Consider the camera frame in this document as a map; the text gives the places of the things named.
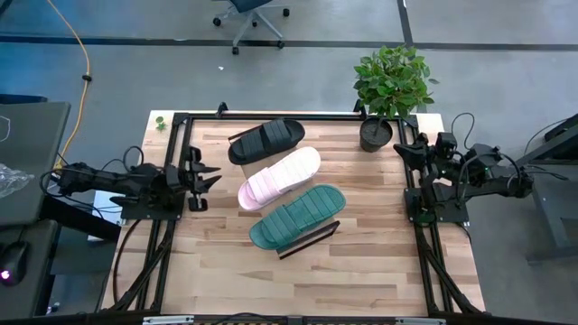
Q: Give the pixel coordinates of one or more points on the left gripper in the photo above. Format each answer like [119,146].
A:
[194,180]

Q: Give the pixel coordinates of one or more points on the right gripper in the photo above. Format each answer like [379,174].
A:
[428,162]

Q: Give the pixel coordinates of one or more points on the black slide sandal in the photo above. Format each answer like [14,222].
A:
[266,140]

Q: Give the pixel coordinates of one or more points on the pink slide sandal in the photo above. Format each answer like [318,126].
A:
[280,178]

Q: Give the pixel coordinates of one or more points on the green slide sandal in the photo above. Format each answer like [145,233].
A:
[298,216]

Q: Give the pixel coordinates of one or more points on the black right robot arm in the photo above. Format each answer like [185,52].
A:
[496,180]

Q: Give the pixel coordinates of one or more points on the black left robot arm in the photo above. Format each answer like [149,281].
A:
[113,180]

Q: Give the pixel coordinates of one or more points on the green potted plant black pot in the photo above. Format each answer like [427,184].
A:
[390,81]

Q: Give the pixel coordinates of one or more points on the dark side table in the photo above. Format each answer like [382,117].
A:
[551,203]

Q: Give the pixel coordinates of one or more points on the grey office chair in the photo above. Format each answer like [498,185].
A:
[253,18]

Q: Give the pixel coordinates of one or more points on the grey side table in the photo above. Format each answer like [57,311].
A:
[31,149]

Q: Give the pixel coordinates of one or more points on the clear plastic bag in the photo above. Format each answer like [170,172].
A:
[13,180]

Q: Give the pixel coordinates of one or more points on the black computer mouse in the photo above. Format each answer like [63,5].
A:
[12,264]

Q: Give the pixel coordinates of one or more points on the black desk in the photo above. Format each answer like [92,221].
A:
[31,298]

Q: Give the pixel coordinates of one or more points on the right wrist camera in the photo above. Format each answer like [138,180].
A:
[446,144]

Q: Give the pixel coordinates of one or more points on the black aluminium rig frame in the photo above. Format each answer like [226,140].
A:
[178,135]

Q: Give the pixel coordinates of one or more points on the silver aluminium bracket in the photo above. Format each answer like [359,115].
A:
[420,321]
[168,320]

